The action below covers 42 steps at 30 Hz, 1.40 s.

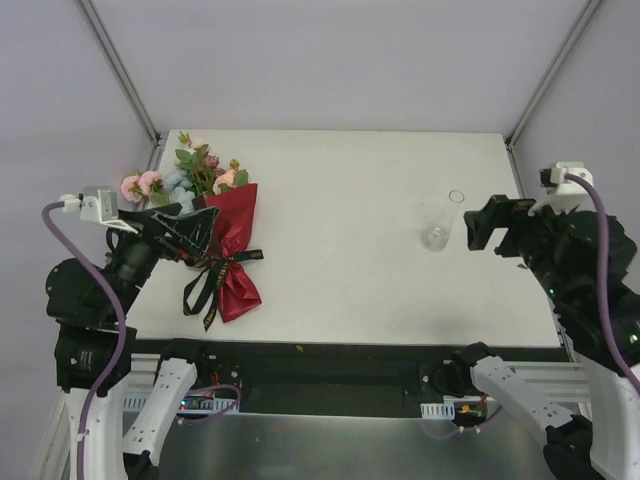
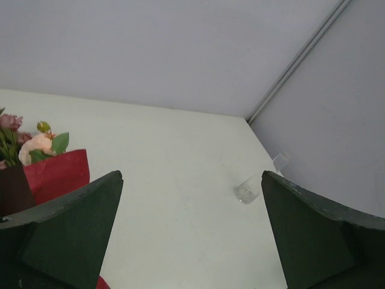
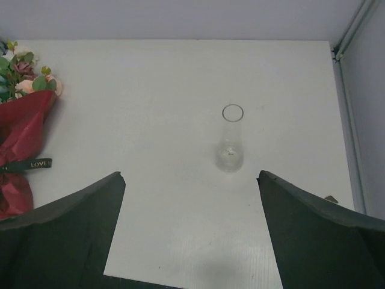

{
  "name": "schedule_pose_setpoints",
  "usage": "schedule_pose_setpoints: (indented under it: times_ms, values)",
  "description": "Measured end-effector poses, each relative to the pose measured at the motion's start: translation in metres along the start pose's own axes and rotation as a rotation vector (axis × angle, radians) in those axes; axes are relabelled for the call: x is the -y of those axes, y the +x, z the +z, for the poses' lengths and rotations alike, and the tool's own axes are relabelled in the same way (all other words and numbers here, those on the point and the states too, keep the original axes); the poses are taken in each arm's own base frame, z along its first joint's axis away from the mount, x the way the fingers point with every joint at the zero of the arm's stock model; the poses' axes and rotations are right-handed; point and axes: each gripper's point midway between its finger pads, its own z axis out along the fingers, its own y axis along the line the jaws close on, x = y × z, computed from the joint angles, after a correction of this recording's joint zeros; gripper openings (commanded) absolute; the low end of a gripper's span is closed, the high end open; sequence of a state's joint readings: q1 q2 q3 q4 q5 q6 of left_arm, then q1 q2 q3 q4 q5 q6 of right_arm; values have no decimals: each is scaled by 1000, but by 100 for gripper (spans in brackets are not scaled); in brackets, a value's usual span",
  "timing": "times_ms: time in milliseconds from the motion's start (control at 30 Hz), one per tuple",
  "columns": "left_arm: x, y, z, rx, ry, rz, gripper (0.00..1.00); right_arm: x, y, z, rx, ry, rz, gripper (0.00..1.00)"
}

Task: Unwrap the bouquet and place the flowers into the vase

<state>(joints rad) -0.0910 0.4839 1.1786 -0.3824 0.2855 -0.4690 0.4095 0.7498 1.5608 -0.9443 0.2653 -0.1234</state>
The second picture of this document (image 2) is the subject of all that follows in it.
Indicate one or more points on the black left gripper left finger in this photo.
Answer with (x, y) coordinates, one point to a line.
(61, 243)

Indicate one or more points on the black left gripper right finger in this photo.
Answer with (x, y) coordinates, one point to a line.
(322, 243)

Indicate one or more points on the red paper flower wrapping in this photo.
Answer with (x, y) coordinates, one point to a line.
(24, 187)

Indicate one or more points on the peach artificial flower stem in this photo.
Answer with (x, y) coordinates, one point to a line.
(43, 145)

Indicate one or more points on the clear glass vase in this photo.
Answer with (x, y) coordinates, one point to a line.
(251, 188)

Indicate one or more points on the mauve artificial flower stem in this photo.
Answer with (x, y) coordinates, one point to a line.
(12, 139)

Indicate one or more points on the aluminium corner frame post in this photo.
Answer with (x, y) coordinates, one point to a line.
(299, 57)

